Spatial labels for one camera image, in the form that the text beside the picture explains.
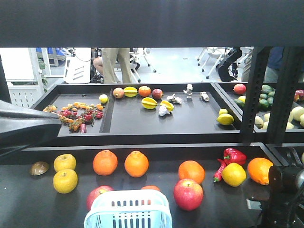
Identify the light blue plastic basket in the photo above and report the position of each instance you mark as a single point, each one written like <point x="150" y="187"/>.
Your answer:
<point x="129" y="209"/>

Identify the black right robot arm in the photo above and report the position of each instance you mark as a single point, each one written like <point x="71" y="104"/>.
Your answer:
<point x="286" y="194"/>

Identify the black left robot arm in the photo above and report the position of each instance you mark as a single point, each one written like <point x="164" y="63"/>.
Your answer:
<point x="22" y="128"/>

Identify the red apple behind basket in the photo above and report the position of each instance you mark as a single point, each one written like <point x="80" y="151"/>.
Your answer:
<point x="95" y="193"/>

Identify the white garlic bulb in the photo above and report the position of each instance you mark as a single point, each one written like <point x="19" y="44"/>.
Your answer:
<point x="163" y="111"/>

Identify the yellow starfruit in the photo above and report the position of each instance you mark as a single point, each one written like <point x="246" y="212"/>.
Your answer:
<point x="149" y="103"/>

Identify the orange fruit middle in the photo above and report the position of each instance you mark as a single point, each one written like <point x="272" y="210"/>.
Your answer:
<point x="136" y="164"/>

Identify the round orange fruit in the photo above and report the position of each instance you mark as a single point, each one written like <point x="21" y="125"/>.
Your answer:
<point x="191" y="170"/>

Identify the orange fruit left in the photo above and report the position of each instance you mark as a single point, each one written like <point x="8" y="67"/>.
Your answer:
<point x="105" y="163"/>

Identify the yellow lemon on tray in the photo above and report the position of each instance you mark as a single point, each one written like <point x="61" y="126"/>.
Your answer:
<point x="225" y="119"/>

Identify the red apple front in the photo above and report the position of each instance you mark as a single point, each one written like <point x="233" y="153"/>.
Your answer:
<point x="188" y="194"/>

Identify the red bell pepper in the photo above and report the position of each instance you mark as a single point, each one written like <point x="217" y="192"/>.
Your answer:
<point x="232" y="155"/>

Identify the red chili pepper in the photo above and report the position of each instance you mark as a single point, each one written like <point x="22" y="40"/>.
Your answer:
<point x="218" y="174"/>

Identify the yellow apple rear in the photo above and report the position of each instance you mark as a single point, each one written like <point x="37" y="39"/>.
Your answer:
<point x="64" y="161"/>

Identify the yellow apple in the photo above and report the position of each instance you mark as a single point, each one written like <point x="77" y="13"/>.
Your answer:
<point x="64" y="161"/>
<point x="65" y="181"/>

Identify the yellow lemon fruit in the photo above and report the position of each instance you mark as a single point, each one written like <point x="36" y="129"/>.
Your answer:
<point x="234" y="175"/>

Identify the yellow apple front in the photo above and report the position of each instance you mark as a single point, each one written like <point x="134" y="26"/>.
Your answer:
<point x="65" y="181"/>

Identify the large orange with nub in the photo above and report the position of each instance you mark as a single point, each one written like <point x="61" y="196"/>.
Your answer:
<point x="258" y="169"/>

